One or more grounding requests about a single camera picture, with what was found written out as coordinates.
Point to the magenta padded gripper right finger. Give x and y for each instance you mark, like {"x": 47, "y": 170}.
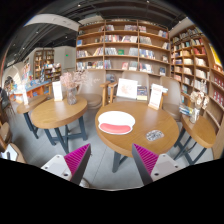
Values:
{"x": 152, "y": 166}

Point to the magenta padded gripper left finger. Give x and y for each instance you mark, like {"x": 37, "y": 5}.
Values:
{"x": 70, "y": 167}

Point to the patterned grey computer mouse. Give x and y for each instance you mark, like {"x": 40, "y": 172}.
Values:
{"x": 154, "y": 135}

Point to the white mouse pad red rest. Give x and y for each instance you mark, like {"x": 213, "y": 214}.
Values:
{"x": 116, "y": 122}

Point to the round wooden centre table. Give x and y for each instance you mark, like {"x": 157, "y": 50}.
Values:
{"x": 146, "y": 120}

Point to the round wooden table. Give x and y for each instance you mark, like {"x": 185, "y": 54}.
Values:
{"x": 55, "y": 116}
{"x": 146, "y": 120}
{"x": 201, "y": 132}

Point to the round wooden left table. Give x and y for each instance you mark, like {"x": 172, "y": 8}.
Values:
{"x": 55, "y": 116}

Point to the round wooden right table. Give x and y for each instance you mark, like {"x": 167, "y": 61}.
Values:
{"x": 201, "y": 132}

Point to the beige armchair right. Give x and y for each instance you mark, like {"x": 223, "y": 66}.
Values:
{"x": 172, "y": 101}

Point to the beige armchair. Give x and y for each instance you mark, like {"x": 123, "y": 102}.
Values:
{"x": 94, "y": 89}
{"x": 172, "y": 101}
{"x": 141, "y": 77}

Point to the dark book on chair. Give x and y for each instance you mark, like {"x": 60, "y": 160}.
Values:
{"x": 142, "y": 93}

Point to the beige armchair left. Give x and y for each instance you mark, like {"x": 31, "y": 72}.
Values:
{"x": 94, "y": 89}

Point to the white sign card centre table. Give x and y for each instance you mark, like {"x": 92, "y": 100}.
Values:
{"x": 155, "y": 97}

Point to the small wooden far-left table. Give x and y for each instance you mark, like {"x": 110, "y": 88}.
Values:
{"x": 25, "y": 109}

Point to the white sign card left table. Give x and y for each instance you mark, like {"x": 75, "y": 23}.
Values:
{"x": 57, "y": 91}

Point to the white framed picture on chair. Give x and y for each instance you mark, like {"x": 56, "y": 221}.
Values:
{"x": 127, "y": 88}

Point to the wooden chair lower left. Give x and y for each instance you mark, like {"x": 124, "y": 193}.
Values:
{"x": 9, "y": 150}

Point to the glass vase pink flowers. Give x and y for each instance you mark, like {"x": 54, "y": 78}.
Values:
{"x": 71, "y": 80}

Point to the glass vase dried flowers right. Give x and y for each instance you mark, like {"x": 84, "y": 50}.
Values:
{"x": 200, "y": 101}

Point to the beige armchair centre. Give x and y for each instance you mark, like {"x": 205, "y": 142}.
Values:
{"x": 141, "y": 77}

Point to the white sign card far-left table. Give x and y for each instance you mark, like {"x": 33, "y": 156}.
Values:
{"x": 25, "y": 98}

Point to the wooden bookshelf far left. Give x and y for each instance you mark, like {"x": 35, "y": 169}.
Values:
{"x": 45, "y": 67}

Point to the wooden bookshelf right wall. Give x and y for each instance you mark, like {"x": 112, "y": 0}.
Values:
{"x": 196, "y": 66}

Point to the large wooden bookshelf back wall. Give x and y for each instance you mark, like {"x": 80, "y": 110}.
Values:
{"x": 118, "y": 45}

